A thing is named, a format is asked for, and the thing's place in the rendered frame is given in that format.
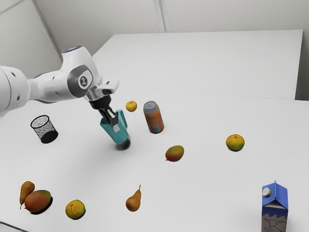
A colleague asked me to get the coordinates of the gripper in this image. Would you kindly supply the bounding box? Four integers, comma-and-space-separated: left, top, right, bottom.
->
88, 95, 120, 132

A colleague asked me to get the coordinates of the small yellow citrus fruit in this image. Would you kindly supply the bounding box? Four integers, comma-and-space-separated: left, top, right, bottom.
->
125, 100, 138, 113

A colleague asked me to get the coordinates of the orange drink can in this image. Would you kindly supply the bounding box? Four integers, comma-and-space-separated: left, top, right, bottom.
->
143, 101, 165, 134

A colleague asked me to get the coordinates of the black mesh pen holder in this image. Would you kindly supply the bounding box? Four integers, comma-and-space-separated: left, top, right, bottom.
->
30, 115, 59, 144

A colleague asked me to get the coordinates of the small red-green mango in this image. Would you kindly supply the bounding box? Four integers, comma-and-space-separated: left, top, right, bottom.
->
165, 145, 185, 162

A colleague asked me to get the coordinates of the brown pear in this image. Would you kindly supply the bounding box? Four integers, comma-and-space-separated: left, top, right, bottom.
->
125, 184, 142, 213
19, 181, 35, 210

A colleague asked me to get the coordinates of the large yellow-green citrus fruit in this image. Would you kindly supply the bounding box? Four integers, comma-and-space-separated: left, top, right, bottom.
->
65, 199, 86, 220
225, 133, 245, 152

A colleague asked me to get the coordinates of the large red-green mango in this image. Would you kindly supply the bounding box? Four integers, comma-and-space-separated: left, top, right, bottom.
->
24, 189, 52, 213

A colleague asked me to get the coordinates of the blue milk carton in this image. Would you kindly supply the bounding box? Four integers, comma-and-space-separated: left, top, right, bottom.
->
261, 180, 289, 232

